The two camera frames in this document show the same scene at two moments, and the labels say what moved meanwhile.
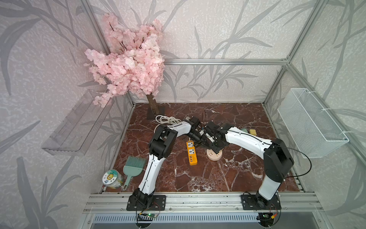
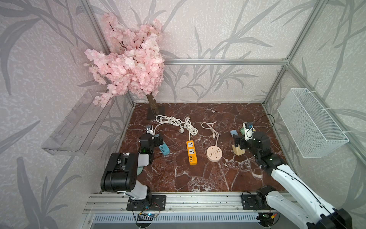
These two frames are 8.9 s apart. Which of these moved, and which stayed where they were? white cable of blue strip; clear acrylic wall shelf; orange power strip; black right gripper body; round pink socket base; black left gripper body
Moved: black left gripper body; black right gripper body
Stayed: white cable of blue strip; orange power strip; clear acrylic wall shelf; round pink socket base
